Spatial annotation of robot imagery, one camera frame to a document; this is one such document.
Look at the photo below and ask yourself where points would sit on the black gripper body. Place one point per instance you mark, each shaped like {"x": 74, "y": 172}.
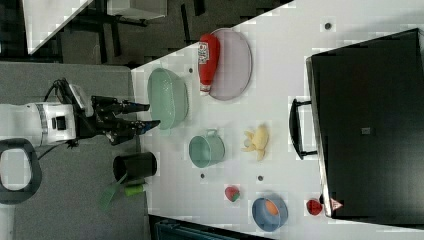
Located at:
{"x": 102, "y": 121}

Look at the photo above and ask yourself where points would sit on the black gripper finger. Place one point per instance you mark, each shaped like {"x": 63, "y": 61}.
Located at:
{"x": 131, "y": 107}
{"x": 134, "y": 128}

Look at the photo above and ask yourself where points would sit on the yellow plush banana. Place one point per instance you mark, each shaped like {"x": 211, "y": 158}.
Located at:
{"x": 257, "y": 141}

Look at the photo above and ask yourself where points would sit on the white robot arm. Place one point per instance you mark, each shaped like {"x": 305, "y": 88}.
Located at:
{"x": 44, "y": 124}

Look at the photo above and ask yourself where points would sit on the green mug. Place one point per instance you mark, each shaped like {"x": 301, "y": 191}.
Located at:
{"x": 206, "y": 150}

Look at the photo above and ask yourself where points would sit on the green colander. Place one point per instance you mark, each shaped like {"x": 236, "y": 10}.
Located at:
{"x": 168, "y": 98}

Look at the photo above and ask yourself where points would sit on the green marker bottle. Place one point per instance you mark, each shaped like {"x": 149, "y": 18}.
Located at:
{"x": 131, "y": 190}

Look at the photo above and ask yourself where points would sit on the green spatula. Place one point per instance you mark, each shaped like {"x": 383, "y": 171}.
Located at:
{"x": 110, "y": 192}

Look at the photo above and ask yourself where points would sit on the red ketchup bottle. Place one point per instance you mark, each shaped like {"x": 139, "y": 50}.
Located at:
{"x": 208, "y": 57}

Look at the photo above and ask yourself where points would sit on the red strawberry toy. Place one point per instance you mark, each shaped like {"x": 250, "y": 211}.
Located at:
{"x": 232, "y": 193}

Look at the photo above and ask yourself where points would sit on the purple round plate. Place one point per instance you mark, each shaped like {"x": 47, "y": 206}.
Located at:
{"x": 234, "y": 66}

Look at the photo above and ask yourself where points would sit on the blue bowl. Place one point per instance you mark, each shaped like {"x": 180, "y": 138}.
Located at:
{"x": 263, "y": 219}

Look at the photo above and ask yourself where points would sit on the orange ball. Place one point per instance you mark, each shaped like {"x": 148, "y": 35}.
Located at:
{"x": 271, "y": 207}

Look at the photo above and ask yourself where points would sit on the red toy by oven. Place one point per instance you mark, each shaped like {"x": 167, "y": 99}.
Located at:
{"x": 314, "y": 207}

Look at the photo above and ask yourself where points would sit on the black toaster oven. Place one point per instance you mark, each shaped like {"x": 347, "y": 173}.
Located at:
{"x": 367, "y": 108}

